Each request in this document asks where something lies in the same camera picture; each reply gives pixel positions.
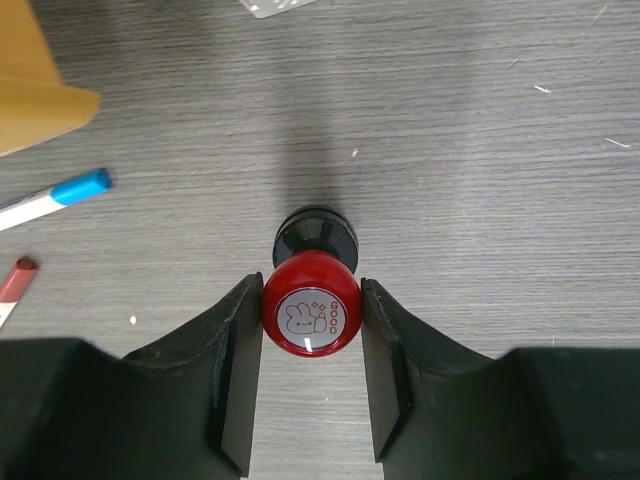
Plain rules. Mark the white marker red cap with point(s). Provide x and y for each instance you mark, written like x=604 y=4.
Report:
x=15 y=285

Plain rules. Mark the red black stamp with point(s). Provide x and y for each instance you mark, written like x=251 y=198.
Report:
x=311 y=304

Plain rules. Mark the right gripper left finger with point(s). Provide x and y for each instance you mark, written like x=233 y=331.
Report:
x=181 y=407

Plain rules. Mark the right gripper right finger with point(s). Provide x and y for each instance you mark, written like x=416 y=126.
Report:
x=439 y=410

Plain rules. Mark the cream round drawer cabinet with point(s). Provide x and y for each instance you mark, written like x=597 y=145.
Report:
x=36 y=104

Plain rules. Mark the cream perforated file organizer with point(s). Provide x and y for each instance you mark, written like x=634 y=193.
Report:
x=261 y=9

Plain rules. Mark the white marker blue cap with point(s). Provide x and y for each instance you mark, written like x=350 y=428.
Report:
x=60 y=196

